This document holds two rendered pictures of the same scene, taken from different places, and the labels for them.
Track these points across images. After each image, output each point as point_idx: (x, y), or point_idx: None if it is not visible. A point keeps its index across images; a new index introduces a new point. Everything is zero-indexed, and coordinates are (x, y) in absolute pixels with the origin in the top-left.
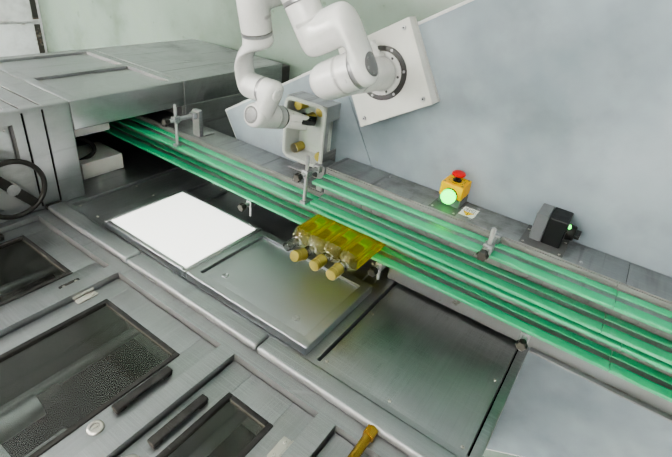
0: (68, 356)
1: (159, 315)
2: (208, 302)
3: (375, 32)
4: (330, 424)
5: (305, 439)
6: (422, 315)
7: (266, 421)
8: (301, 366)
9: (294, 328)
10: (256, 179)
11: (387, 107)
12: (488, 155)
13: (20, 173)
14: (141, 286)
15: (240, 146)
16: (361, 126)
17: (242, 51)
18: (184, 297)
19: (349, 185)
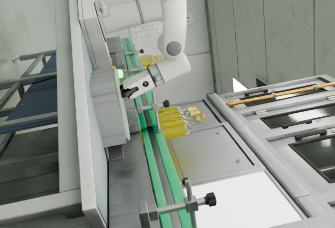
0: None
1: (293, 164)
2: (260, 149)
3: None
4: (239, 111)
5: (251, 110)
6: None
7: (261, 118)
8: (235, 119)
9: (224, 129)
10: (165, 158)
11: (106, 44)
12: None
13: None
14: (301, 177)
15: (125, 201)
16: (112, 67)
17: (186, 6)
18: (273, 155)
19: (139, 101)
